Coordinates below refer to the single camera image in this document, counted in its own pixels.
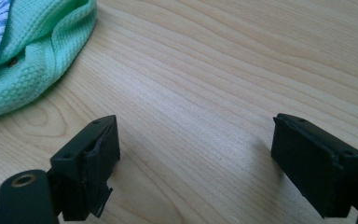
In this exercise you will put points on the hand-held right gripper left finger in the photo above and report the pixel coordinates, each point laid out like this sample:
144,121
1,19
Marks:
87,161

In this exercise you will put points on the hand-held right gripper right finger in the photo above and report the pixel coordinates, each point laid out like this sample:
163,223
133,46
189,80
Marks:
317,168

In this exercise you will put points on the mint green waffle cloth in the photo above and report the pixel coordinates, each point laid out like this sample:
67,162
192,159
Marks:
43,53

